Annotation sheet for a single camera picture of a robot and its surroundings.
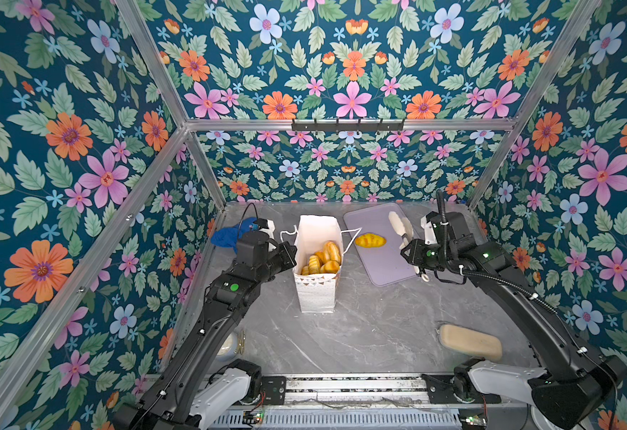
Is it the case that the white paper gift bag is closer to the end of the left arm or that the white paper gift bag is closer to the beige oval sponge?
the end of the left arm

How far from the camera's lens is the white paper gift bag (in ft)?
2.35

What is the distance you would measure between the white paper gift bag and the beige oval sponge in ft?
1.20

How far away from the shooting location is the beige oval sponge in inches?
30.7
